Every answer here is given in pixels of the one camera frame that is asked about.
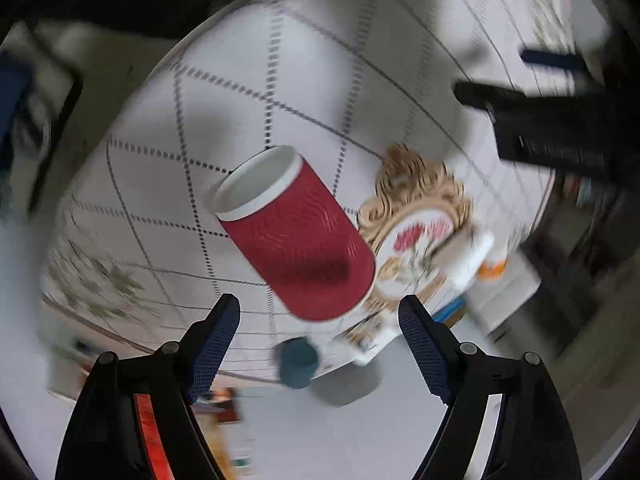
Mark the red patterned object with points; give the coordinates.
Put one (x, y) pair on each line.
(149, 435)

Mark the white quilted floral tablecloth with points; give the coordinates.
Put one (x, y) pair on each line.
(300, 85)

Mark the teal round container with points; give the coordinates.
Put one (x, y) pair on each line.
(299, 362)

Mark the white box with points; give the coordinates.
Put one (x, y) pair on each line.
(470, 260)

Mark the orange and white object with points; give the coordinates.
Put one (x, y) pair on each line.
(492, 269)

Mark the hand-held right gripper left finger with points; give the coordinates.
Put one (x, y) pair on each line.
(212, 345)

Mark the dark shelf unit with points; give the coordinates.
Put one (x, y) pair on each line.
(585, 230)

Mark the red ribbed paper cup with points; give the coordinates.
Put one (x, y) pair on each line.
(305, 240)

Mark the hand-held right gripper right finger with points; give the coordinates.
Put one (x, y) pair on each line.
(425, 347)

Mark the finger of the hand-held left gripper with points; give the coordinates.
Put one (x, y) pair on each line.
(545, 130)
(552, 59)

